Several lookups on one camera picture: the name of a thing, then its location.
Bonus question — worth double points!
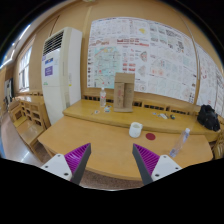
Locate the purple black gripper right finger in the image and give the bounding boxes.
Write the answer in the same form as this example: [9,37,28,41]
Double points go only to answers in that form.
[132,144,181,185]

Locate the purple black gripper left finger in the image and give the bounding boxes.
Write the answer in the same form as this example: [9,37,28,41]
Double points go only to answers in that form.
[42,143,91,185]

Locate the clear plastic water bottle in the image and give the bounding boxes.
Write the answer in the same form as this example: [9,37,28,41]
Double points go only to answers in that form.
[169,128,190,157]

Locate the water bottle with red label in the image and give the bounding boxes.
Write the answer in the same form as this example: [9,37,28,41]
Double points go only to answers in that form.
[100,87,106,107]

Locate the red round coaster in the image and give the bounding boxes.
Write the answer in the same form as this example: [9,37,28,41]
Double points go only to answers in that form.
[146,133,156,140]

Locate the white ceramic mug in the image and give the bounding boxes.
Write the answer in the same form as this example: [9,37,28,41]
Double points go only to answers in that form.
[129,122,143,138]

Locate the small items on table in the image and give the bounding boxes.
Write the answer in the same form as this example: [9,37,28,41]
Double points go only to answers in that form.
[153,112,175,120]

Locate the wooden bench unit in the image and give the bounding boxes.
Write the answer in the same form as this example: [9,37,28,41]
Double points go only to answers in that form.
[8,96,51,158]

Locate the small glass jar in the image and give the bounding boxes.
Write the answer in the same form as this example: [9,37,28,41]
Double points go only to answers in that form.
[104,106,110,113]

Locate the black bag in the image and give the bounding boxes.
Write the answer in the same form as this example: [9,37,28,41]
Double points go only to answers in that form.
[197,105,220,132]

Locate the brown cardboard box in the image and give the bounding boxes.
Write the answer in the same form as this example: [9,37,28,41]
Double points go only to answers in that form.
[113,73,135,112]

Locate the window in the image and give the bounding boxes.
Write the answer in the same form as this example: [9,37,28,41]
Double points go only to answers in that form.
[19,48,32,91]

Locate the white standing air conditioner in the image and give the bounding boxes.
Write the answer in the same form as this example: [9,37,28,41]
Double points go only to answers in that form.
[41,27,82,124]

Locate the right wall poster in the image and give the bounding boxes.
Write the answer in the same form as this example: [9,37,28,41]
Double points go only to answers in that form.
[196,45,224,118]

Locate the large wall poster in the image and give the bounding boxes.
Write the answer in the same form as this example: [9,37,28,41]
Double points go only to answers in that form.
[87,17,197,103]

